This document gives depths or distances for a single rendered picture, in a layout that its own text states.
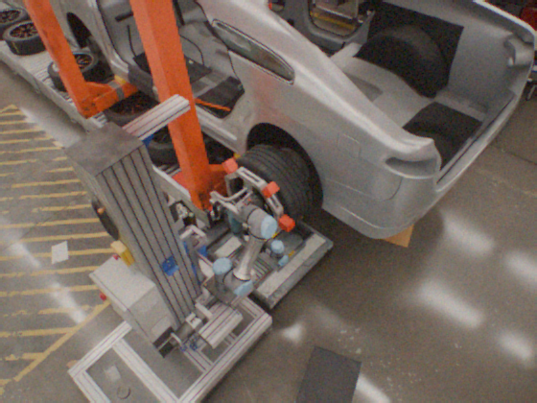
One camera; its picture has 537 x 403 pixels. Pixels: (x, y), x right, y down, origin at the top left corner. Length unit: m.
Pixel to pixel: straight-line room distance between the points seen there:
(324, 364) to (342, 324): 0.58
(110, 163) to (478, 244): 3.29
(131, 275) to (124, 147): 0.83
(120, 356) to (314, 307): 1.53
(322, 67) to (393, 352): 2.15
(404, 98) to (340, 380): 2.39
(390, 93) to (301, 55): 1.39
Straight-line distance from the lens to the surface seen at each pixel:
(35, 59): 6.98
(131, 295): 2.32
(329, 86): 2.51
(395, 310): 3.57
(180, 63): 2.67
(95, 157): 1.82
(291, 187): 2.82
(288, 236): 3.58
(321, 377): 2.93
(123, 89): 4.92
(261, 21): 2.88
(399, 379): 3.36
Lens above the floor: 3.14
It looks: 50 degrees down
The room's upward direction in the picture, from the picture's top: 4 degrees counter-clockwise
